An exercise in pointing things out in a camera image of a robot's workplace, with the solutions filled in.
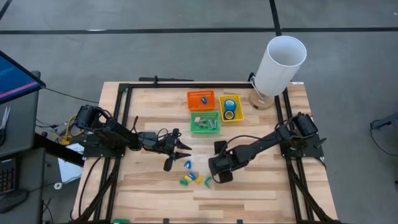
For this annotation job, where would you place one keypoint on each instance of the orange plastic basket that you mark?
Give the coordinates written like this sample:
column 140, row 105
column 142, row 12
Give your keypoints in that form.
column 194, row 96

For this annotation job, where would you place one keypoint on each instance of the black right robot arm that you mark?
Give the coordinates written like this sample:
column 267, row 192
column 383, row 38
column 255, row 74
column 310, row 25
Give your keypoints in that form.
column 264, row 144

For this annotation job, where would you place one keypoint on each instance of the white paper sheet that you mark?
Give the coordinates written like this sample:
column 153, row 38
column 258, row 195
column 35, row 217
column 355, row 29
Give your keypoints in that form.
column 68, row 168

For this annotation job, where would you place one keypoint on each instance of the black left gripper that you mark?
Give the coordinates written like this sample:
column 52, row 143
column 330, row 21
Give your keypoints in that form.
column 169, row 144

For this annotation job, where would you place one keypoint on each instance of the green plastic basket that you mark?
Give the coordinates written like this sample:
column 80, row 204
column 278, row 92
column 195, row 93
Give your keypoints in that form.
column 194, row 129

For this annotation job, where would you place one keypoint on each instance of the blue mini stapler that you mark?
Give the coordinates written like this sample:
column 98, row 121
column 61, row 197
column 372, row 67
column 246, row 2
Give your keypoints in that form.
column 192, row 175
column 204, row 100
column 188, row 163

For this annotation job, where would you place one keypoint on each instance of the computer monitor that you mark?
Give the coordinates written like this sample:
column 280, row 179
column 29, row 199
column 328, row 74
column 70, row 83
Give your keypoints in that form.
column 15, row 77

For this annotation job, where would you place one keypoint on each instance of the table lamp white shade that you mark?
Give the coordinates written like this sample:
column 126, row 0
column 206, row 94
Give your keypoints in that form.
column 280, row 68

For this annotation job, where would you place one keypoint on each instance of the black aluminium table frame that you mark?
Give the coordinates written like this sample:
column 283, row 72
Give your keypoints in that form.
column 186, row 85

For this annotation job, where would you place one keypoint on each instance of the green plastic block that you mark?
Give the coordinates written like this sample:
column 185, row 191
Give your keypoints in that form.
column 121, row 221

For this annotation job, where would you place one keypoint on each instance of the yellow plastic basket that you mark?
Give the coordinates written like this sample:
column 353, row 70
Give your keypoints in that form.
column 239, row 109

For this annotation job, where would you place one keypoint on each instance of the white label sticker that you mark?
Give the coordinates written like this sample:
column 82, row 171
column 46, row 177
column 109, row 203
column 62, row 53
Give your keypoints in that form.
column 298, row 83

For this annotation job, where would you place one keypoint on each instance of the grey staple remover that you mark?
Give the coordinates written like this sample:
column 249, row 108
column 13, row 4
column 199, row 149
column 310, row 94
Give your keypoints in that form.
column 213, row 124

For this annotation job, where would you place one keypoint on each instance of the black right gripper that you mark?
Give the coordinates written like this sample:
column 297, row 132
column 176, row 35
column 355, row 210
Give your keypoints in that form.
column 220, row 165

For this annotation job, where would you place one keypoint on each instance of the black keyboard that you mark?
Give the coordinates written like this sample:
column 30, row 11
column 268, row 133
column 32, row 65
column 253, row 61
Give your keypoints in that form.
column 7, row 177

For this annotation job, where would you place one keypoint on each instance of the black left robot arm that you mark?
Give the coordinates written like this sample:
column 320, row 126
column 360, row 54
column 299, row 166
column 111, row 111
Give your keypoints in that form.
column 112, row 133

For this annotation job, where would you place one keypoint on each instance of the yellow mini stapler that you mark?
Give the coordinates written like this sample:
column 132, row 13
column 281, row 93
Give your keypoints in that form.
column 187, row 179
column 199, row 180

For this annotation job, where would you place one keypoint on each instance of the green mini stapler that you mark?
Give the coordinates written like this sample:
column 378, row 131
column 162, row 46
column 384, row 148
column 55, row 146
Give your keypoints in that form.
column 183, row 183
column 207, row 183

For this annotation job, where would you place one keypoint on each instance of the blue tape roll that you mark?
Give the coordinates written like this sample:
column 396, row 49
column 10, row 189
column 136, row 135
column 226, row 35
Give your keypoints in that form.
column 225, row 115
column 230, row 107

